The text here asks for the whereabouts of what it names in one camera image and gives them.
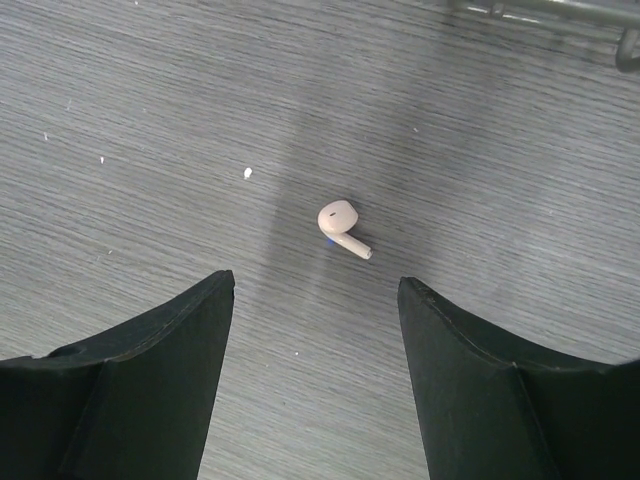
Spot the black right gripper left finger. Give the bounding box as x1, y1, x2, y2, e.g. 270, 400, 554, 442
1, 270, 235, 480

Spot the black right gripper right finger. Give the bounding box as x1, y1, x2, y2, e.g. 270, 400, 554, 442
397, 277, 639, 480

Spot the pinkish white earbud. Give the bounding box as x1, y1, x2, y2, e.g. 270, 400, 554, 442
317, 200, 373, 260

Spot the grey wire dish rack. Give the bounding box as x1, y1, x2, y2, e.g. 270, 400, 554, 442
447, 0, 639, 73

